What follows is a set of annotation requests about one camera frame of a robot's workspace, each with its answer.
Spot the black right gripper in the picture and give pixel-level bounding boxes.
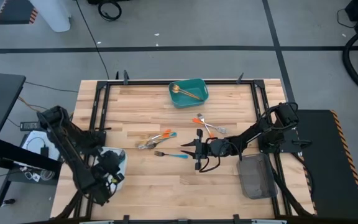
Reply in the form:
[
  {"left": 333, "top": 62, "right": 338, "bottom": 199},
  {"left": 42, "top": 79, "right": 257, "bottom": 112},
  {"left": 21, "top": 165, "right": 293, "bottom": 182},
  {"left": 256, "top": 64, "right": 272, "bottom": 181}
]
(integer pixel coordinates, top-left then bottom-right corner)
[{"left": 180, "top": 128, "right": 229, "bottom": 171}]

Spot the blue-handled black fork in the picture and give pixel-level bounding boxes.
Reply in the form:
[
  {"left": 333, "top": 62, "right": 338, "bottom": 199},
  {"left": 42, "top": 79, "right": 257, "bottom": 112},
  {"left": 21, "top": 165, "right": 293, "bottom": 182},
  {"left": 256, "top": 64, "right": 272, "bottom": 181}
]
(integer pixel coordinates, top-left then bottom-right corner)
[
  {"left": 154, "top": 151, "right": 189, "bottom": 160},
  {"left": 138, "top": 131, "right": 178, "bottom": 150}
]

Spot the teal plastic bin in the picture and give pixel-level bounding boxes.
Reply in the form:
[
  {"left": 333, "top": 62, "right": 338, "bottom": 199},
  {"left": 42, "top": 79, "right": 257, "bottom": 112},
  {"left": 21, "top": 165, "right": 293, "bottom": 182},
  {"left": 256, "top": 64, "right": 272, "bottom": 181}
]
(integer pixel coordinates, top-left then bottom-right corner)
[{"left": 168, "top": 78, "right": 209, "bottom": 110}]

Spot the grey translucent plastic bin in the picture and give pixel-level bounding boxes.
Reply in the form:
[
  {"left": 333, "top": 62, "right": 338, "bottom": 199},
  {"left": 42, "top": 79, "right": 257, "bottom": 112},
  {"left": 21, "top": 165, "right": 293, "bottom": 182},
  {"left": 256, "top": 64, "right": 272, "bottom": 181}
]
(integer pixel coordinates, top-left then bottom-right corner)
[{"left": 236, "top": 152, "right": 278, "bottom": 200}]

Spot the white paper sheet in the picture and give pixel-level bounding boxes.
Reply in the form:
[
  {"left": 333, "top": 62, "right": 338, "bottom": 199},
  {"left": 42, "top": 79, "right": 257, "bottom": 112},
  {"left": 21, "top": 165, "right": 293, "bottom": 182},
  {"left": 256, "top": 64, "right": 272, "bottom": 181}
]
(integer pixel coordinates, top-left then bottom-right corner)
[{"left": 21, "top": 129, "right": 62, "bottom": 162}]

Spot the black power adapter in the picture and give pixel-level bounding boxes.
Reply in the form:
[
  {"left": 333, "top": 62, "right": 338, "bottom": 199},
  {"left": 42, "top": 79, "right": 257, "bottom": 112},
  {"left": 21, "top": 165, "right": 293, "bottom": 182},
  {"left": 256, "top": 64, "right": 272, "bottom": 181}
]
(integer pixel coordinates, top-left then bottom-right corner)
[{"left": 19, "top": 121, "right": 44, "bottom": 132}]

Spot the hazard-striped black platform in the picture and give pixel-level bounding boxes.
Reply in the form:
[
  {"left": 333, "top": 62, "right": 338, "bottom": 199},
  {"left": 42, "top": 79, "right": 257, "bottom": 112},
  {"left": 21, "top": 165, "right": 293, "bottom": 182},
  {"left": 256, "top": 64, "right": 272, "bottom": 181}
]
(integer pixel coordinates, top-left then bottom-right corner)
[{"left": 290, "top": 108, "right": 358, "bottom": 222}]

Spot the hazard-striped black floor mat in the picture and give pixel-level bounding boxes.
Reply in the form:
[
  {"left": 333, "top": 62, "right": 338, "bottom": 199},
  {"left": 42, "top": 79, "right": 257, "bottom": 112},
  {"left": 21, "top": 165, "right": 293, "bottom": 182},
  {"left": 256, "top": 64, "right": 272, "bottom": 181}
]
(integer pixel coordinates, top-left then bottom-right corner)
[{"left": 0, "top": 0, "right": 39, "bottom": 26}]

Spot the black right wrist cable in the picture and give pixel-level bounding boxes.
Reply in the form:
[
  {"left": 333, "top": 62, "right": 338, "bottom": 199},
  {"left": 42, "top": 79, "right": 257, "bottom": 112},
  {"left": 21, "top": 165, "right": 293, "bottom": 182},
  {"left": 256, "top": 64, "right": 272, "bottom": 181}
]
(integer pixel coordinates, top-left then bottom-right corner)
[{"left": 198, "top": 155, "right": 223, "bottom": 174}]

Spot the white cable bundle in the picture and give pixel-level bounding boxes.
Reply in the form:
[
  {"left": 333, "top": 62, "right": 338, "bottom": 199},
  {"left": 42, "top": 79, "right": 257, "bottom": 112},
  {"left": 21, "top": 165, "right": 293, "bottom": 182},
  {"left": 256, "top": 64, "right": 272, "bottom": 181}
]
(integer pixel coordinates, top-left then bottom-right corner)
[{"left": 22, "top": 167, "right": 56, "bottom": 183}]

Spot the thin black floor cable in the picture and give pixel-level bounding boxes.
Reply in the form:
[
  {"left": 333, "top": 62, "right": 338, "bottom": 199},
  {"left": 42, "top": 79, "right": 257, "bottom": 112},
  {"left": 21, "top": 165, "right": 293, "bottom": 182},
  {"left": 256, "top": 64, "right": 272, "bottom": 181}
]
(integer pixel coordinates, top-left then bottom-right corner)
[{"left": 23, "top": 81, "right": 80, "bottom": 93}]

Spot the yellow floor cable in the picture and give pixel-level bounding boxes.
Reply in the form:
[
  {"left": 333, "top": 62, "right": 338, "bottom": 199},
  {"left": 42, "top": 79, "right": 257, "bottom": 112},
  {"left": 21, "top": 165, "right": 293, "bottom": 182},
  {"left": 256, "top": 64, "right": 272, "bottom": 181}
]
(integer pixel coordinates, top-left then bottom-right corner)
[{"left": 17, "top": 95, "right": 48, "bottom": 113}]

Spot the long black floor cable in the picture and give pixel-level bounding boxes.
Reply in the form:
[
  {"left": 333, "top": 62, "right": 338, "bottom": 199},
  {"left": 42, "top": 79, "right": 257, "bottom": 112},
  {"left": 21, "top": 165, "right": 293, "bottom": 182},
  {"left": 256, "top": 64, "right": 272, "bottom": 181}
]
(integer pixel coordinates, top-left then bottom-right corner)
[{"left": 74, "top": 0, "right": 111, "bottom": 80}]

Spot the coiled black cable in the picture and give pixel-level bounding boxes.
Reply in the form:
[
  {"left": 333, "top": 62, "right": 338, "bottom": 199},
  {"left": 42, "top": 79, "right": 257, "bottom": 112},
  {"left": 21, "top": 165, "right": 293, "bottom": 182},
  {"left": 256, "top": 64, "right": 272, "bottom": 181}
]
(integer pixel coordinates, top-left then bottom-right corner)
[{"left": 97, "top": 0, "right": 123, "bottom": 22}]

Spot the white pedestal column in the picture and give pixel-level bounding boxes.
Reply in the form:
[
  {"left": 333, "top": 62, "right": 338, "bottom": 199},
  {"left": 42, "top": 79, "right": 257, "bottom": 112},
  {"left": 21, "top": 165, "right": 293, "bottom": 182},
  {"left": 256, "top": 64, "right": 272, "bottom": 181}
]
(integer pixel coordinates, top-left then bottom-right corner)
[{"left": 29, "top": 0, "right": 73, "bottom": 33}]

